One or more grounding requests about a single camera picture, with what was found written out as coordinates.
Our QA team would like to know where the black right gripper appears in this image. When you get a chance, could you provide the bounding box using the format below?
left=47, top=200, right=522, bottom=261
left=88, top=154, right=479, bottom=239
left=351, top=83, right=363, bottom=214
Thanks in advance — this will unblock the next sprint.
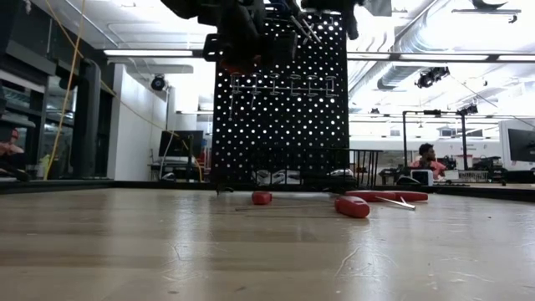
left=300, top=0, right=364, bottom=41

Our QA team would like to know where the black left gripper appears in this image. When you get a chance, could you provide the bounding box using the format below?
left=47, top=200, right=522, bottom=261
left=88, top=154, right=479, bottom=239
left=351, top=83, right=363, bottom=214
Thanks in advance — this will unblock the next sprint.
left=203, top=8, right=298, bottom=72

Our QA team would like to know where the black metal pegboard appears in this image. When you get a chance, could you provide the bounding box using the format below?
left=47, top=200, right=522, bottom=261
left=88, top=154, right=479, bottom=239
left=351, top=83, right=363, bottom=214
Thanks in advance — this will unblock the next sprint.
left=211, top=10, right=350, bottom=191

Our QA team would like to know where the ceiling light strip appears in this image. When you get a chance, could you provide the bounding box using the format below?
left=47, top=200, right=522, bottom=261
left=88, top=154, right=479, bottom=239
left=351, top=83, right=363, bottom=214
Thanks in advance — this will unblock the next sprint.
left=103, top=48, right=214, bottom=59
left=346, top=53, right=535, bottom=63

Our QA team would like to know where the black monitor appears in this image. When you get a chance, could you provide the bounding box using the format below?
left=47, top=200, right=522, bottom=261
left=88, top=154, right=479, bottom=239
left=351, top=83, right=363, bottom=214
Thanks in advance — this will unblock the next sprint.
left=158, top=130, right=205, bottom=159
left=507, top=128, right=535, bottom=163

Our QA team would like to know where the dark office desk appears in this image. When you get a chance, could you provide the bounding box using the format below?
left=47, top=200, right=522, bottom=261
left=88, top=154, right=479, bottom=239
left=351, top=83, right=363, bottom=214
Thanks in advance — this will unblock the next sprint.
left=148, top=161, right=201, bottom=181

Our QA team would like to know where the person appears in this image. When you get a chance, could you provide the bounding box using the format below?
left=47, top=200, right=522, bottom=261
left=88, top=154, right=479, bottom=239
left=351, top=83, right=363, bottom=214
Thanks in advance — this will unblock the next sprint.
left=410, top=142, right=447, bottom=179
left=0, top=127, right=27, bottom=159

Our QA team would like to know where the black pipe stand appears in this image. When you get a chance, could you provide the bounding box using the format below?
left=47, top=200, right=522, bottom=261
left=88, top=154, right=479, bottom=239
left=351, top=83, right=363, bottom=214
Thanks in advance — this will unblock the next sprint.
left=401, top=109, right=469, bottom=168

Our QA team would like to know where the white box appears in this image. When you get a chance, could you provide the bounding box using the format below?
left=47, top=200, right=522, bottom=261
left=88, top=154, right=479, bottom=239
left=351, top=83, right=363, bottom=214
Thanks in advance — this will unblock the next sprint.
left=411, top=169, right=435, bottom=186

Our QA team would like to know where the dark shelving unit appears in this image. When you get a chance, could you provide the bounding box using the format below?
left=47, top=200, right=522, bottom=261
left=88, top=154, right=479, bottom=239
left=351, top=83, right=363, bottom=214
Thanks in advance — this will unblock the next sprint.
left=0, top=8, right=114, bottom=181

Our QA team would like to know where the silver wire ring holder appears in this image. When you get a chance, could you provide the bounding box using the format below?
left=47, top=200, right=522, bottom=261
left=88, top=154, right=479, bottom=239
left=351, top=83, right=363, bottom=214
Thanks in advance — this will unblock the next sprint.
left=229, top=71, right=339, bottom=98

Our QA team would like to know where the silver ceiling duct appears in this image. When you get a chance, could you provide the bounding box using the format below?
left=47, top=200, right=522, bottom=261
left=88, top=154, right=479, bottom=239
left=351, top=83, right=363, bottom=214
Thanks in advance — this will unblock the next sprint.
left=375, top=20, right=423, bottom=91

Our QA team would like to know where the round black camera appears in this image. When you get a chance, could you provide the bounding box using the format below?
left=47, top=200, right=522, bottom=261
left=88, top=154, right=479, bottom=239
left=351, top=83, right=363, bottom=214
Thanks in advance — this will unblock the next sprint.
left=150, top=74, right=169, bottom=92

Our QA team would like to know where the black ceiling camera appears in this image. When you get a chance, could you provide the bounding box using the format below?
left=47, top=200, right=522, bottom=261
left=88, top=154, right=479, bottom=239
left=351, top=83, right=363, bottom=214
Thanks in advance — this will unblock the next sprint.
left=415, top=66, right=451, bottom=89

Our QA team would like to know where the black wire basket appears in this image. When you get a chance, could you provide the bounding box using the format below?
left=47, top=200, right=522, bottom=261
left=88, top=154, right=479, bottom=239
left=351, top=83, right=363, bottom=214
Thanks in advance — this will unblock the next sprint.
left=250, top=146, right=384, bottom=189

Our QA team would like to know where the black stand-mounted camera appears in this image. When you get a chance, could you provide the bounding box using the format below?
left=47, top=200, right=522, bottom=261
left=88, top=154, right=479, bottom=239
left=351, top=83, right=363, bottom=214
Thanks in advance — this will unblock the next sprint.
left=456, top=103, right=480, bottom=117

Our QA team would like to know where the black aluminium table frame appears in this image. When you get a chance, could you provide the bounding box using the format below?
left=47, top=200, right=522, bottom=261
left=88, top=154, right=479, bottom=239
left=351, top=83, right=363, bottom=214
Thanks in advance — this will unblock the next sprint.
left=0, top=178, right=535, bottom=202

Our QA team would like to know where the black post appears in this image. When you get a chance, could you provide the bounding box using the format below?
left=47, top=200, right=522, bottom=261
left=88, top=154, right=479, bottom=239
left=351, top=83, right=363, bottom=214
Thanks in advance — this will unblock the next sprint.
left=69, top=58, right=103, bottom=179

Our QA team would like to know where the yellow cable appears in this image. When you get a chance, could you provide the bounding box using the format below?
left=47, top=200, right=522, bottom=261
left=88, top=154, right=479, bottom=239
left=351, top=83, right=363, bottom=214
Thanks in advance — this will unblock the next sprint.
left=43, top=0, right=204, bottom=181

